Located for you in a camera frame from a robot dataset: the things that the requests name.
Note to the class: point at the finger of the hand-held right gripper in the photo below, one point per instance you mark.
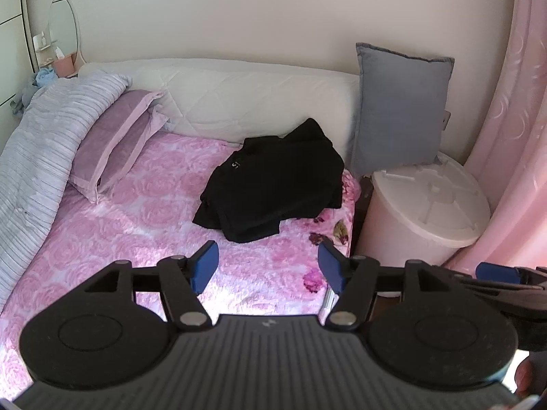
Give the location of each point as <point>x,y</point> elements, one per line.
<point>504,294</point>
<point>495,272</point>

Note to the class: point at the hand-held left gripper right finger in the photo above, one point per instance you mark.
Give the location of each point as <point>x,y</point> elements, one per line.
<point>331,271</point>

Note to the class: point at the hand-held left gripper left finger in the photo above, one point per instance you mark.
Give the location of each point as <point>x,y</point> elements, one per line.
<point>204,267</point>

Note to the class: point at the black garment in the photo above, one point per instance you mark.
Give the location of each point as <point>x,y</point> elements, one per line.
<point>273,179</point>

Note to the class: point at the person's right hand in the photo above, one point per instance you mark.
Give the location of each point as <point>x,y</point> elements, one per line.
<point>524,378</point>

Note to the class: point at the pink rose blanket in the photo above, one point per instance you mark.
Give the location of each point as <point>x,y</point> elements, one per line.
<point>149,222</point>

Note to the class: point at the white lidded plastic bucket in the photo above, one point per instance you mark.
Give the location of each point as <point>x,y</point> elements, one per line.
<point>427,205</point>

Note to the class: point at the purple pillow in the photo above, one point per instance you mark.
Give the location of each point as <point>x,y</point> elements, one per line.
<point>111,145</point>

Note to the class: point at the pink curtain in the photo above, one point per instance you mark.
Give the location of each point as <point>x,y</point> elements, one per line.
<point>513,115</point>

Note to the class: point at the grey cushion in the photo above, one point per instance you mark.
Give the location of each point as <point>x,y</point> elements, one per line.
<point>397,111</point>

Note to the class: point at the white quilted headboard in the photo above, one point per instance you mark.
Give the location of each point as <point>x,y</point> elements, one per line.
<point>256,98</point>

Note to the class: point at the striped lilac quilt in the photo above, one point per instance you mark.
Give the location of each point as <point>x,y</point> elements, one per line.
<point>38,158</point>

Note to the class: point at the pink container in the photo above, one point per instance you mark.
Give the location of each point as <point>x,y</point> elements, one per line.
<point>64,66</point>

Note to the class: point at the blue cloth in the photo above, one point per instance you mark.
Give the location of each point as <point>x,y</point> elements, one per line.
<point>30,92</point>

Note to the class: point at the small white shelf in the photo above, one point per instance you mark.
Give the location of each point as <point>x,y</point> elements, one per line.
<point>42,45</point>

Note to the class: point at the oval mirror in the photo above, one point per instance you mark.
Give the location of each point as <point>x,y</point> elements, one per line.
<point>64,25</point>

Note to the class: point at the white wardrobe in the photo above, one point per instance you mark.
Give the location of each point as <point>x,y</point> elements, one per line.
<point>10,51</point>

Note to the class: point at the white wall socket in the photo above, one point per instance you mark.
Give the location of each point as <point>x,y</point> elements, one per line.
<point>446,118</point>

